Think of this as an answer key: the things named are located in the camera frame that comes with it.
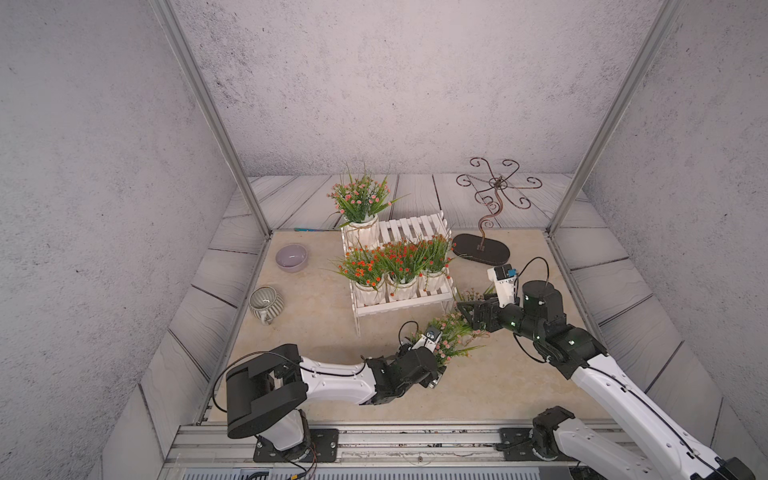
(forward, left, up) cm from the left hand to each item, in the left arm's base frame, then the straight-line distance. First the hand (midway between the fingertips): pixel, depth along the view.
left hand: (436, 358), depth 81 cm
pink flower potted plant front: (+4, -5, +7) cm, 9 cm away
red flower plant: (+15, +9, +21) cm, 28 cm away
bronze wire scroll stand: (+43, -24, -5) cm, 50 cm away
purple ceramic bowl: (+40, +48, -3) cm, 62 cm away
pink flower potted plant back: (+16, -11, +6) cm, 20 cm away
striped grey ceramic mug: (+21, +53, -5) cm, 57 cm away
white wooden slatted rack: (+29, +3, +21) cm, 36 cm away
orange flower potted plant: (+15, +18, +21) cm, 31 cm away
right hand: (+7, -9, +16) cm, 20 cm away
